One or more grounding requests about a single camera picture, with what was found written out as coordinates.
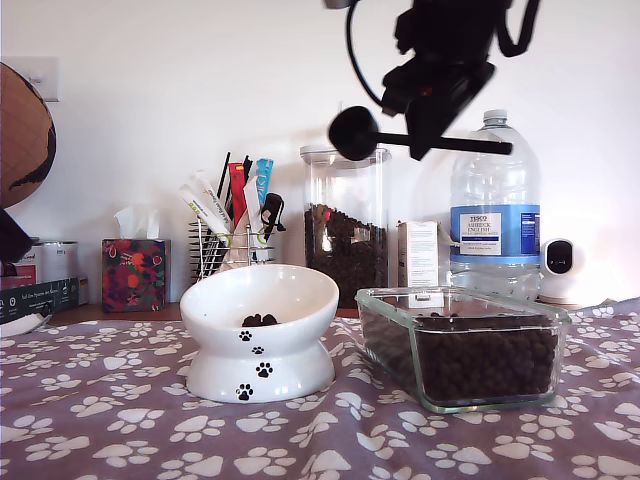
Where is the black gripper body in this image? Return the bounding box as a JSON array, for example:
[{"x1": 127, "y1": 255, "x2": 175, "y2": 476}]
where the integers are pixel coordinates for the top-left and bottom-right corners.
[{"x1": 382, "y1": 0, "x2": 501, "y2": 119}]

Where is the black plastic measuring scoop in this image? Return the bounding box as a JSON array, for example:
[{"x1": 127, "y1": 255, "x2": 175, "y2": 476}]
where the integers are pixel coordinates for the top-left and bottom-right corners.
[{"x1": 328, "y1": 105, "x2": 514, "y2": 162}]

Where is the white paw-print ceramic cat bowl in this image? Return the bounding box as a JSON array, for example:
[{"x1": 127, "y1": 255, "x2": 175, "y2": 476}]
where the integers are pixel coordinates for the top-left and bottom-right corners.
[{"x1": 179, "y1": 263, "x2": 339, "y2": 404}]

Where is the brown cat kibble heap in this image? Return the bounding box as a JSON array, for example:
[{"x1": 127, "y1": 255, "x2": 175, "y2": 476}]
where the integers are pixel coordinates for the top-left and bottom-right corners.
[{"x1": 359, "y1": 309, "x2": 559, "y2": 406}]

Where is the large blue-label water bottle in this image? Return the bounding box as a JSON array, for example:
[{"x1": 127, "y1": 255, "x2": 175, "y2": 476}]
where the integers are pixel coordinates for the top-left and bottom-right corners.
[{"x1": 449, "y1": 109, "x2": 544, "y2": 302}]

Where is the clear storage jar white lid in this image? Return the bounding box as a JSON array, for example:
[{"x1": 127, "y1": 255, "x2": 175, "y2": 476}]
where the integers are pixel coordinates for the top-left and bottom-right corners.
[{"x1": 299, "y1": 101, "x2": 392, "y2": 310}]

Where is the white printed cardboard box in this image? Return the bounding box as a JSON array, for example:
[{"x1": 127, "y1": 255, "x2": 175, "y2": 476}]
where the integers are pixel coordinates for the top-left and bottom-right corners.
[{"x1": 397, "y1": 220, "x2": 442, "y2": 301}]

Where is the dark brown stored kibble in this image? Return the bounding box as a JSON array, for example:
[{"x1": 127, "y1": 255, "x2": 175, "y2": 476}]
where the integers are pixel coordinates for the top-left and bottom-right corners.
[{"x1": 304, "y1": 203, "x2": 390, "y2": 309}]

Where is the blue sachet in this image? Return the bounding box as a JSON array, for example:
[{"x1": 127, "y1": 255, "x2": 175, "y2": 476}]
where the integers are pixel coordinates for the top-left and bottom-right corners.
[{"x1": 256, "y1": 158, "x2": 277, "y2": 202}]

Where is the plain white sachet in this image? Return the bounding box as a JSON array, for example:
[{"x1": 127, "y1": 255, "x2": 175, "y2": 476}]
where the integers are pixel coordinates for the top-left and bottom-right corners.
[{"x1": 243, "y1": 174, "x2": 266, "y2": 236}]

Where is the red sachet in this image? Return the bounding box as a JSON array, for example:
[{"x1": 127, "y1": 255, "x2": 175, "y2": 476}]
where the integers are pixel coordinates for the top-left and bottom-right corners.
[{"x1": 227, "y1": 162, "x2": 250, "y2": 235}]

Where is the black stirrer stick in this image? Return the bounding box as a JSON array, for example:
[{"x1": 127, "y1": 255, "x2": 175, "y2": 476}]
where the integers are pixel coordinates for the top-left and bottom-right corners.
[{"x1": 215, "y1": 152, "x2": 233, "y2": 200}]

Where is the white green-print sachet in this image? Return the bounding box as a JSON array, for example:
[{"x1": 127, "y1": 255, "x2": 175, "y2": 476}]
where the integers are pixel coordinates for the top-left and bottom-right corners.
[
  {"x1": 187, "y1": 170, "x2": 236, "y2": 234},
  {"x1": 179, "y1": 183, "x2": 229, "y2": 236}
]

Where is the clear glass rectangular dish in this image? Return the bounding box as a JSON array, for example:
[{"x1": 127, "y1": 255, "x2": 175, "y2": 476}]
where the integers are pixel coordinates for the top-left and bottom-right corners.
[{"x1": 354, "y1": 287, "x2": 573, "y2": 415}]

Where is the floral tissue box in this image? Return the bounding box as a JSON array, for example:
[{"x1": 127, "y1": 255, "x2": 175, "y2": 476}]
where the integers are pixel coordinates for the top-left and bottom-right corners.
[{"x1": 101, "y1": 204, "x2": 172, "y2": 314}]

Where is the white tin can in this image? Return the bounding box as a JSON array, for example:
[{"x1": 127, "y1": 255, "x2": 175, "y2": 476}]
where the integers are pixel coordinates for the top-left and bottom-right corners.
[{"x1": 43, "y1": 240, "x2": 80, "y2": 283}]

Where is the round brown globe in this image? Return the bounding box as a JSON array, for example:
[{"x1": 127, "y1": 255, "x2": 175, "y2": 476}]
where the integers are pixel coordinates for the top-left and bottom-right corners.
[{"x1": 0, "y1": 62, "x2": 57, "y2": 212}]

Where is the white tin red label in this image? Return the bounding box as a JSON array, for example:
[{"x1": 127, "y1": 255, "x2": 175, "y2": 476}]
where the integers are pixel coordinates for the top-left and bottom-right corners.
[{"x1": 0, "y1": 238, "x2": 42, "y2": 292}]

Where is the dark printed carton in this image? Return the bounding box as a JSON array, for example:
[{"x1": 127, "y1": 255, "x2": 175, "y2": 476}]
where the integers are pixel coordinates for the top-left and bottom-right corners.
[{"x1": 0, "y1": 277, "x2": 81, "y2": 327}]

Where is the purple paw-print tablecloth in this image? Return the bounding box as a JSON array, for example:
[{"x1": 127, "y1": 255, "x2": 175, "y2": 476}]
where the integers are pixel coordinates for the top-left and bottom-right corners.
[{"x1": 0, "y1": 297, "x2": 640, "y2": 480}]

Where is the thick black sleeved cable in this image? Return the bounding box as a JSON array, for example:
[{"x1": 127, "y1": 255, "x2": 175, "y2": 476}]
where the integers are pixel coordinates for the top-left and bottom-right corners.
[{"x1": 494, "y1": 0, "x2": 541, "y2": 57}]

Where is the thin black cable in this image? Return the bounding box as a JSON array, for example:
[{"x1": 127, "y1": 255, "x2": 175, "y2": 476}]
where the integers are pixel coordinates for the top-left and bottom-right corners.
[{"x1": 345, "y1": 0, "x2": 401, "y2": 119}]

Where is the small white round camera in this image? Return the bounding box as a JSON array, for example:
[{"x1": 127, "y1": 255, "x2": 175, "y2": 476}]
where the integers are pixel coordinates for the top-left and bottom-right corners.
[{"x1": 538, "y1": 238, "x2": 584, "y2": 305}]

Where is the chrome wire basket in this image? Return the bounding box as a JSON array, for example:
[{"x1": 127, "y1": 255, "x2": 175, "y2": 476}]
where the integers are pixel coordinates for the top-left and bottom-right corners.
[{"x1": 188, "y1": 220, "x2": 276, "y2": 280}]

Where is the white wall switch plate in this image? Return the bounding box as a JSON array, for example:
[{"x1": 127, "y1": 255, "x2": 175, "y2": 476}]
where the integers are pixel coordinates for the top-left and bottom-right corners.
[{"x1": 1, "y1": 56, "x2": 60, "y2": 104}]

